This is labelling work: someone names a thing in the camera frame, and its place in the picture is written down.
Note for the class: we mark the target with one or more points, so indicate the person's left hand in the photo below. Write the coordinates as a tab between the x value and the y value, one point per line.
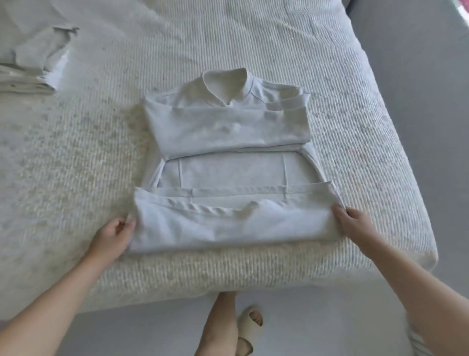
110	234

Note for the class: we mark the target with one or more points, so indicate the person's leg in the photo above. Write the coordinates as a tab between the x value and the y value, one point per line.
220	326

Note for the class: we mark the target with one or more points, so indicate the person's right forearm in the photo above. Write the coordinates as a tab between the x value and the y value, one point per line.
417	293

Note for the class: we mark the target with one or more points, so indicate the white textured bed cover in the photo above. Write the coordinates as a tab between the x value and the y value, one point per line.
205	146

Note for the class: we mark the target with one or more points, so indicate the person's left thumb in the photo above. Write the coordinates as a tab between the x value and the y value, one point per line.
121	221

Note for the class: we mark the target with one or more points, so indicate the beige slide sandal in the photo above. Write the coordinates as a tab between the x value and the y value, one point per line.
249	330

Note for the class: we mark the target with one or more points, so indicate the striped white shorts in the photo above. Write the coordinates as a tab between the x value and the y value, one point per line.
417	337

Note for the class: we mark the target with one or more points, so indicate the folded white garment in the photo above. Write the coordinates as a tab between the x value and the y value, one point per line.
31	55

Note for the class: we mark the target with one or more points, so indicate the person's right hand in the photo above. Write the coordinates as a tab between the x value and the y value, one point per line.
353	223

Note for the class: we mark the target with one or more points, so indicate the person's right thumb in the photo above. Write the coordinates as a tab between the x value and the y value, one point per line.
351	211

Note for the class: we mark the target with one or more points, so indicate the person's left forearm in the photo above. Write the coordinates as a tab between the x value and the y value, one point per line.
44	300

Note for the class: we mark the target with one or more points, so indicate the white collared shirt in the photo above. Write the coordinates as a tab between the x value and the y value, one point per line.
234	176

